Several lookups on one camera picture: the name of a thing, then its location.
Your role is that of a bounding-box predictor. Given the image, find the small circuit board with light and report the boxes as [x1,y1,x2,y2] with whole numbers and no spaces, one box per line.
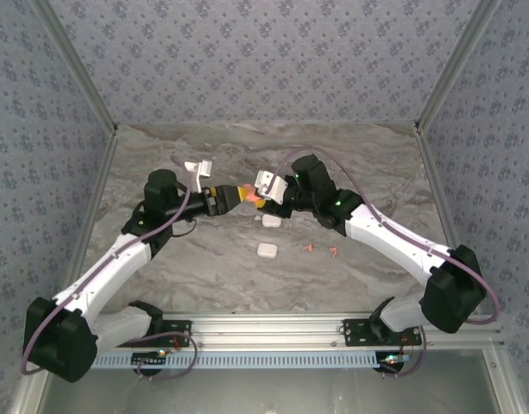
[375,351,410,375]
[130,349,168,375]

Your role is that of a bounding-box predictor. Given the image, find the grey metal panel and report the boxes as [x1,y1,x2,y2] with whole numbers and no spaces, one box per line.
[39,368,502,414]

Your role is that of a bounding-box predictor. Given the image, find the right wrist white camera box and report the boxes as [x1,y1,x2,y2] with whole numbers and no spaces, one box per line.
[254,169,289,206]

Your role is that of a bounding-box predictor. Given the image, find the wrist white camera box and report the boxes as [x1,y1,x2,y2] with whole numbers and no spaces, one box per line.
[182,159,216,193]
[254,169,289,206]

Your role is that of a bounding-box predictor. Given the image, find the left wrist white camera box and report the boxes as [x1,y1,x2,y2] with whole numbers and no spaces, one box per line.
[182,159,216,193]

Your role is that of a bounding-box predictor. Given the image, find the thin aluminium table edge rail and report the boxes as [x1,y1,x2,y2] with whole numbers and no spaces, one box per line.
[116,122,419,129]

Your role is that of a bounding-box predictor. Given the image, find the aluminium table side rail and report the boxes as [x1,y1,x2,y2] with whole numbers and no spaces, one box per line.
[52,127,121,318]
[414,127,483,314]

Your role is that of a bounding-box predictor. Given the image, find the wide aluminium mounting rail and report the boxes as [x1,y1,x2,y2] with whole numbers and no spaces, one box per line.
[34,313,506,349]

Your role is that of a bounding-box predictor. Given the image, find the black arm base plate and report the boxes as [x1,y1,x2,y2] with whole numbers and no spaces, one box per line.
[158,320,193,348]
[341,317,423,347]

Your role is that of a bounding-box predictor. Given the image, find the aluminium corner post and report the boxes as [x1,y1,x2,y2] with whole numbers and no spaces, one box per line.
[412,0,505,135]
[33,0,119,135]

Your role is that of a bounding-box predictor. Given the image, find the slotted pale cable duct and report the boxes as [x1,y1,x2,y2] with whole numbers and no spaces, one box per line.
[93,349,380,370]

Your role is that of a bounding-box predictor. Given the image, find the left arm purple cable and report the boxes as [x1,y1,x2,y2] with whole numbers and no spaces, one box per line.
[21,157,198,381]

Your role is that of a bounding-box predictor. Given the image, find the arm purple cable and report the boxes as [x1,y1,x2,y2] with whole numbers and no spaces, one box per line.
[266,148,502,379]
[21,157,198,381]

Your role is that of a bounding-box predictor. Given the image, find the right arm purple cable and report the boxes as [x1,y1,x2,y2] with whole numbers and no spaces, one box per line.
[266,148,502,379]

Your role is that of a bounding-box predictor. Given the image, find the aluminium lower frame post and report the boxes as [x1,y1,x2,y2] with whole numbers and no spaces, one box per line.
[482,348,526,414]
[7,370,49,414]

